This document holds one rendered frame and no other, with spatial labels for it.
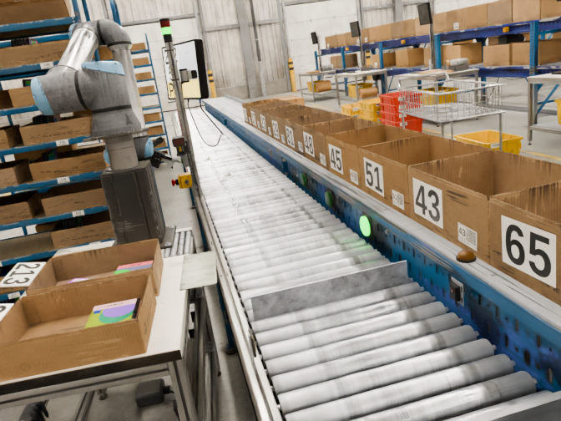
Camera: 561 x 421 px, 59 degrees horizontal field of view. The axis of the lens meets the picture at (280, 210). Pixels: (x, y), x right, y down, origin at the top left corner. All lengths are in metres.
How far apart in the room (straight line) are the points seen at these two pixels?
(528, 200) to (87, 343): 1.10
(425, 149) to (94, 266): 1.30
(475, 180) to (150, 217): 1.21
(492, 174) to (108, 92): 1.37
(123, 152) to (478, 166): 1.28
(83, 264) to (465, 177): 1.33
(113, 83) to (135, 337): 1.03
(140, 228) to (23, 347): 0.82
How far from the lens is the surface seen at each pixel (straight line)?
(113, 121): 2.00
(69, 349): 1.38
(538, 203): 1.30
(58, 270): 1.95
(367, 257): 1.68
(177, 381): 1.38
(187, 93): 2.86
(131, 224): 2.06
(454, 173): 1.62
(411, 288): 1.47
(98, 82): 2.02
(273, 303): 1.39
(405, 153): 1.97
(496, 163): 1.68
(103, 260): 1.91
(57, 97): 2.06
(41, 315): 1.67
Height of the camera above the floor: 1.42
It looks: 17 degrees down
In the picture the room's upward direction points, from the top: 8 degrees counter-clockwise
